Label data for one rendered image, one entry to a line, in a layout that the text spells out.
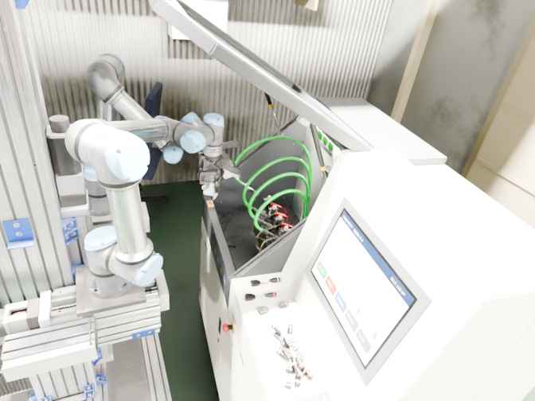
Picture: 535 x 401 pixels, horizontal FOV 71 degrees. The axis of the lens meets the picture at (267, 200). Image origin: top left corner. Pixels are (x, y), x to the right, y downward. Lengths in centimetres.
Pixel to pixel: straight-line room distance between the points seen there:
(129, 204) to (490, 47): 305
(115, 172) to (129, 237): 25
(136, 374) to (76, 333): 82
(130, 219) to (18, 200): 43
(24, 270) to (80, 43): 223
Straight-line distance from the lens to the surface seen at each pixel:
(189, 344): 258
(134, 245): 121
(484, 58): 359
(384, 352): 116
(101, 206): 181
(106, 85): 159
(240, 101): 384
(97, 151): 102
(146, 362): 226
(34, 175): 138
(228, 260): 170
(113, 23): 345
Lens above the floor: 210
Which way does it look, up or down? 33 degrees down
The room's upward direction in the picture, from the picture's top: 8 degrees clockwise
